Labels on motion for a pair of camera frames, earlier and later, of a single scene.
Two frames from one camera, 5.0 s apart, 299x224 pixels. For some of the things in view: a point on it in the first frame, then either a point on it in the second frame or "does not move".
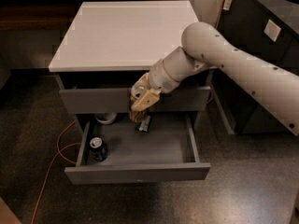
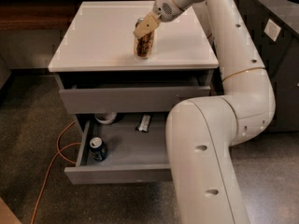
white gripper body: (161, 77) → (165, 4)
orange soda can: (136, 115) → (143, 47)
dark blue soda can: (97, 148) does not move
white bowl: (106, 117) does not move
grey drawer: (120, 153) does not move
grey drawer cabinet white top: (108, 45) does not move
